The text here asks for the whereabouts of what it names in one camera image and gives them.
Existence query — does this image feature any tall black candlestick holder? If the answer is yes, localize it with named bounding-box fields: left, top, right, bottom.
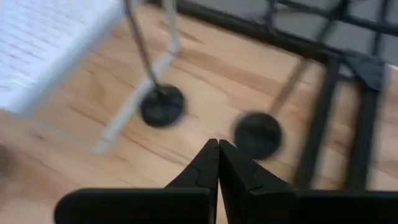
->
left=123, top=0, right=187, bottom=128

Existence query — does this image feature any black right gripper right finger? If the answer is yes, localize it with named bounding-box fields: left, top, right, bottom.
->
left=219, top=139, right=398, bottom=224

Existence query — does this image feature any black aluminium table frame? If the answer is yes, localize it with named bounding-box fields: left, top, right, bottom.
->
left=149, top=0, right=398, bottom=192

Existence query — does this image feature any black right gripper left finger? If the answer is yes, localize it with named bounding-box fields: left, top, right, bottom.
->
left=54, top=138, right=220, bottom=224

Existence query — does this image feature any white perforated shelf table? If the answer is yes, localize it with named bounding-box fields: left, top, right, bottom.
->
left=0, top=0, right=183, bottom=156

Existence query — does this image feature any short black candlestick holder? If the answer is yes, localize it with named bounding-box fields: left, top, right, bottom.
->
left=233, top=57, right=312, bottom=160

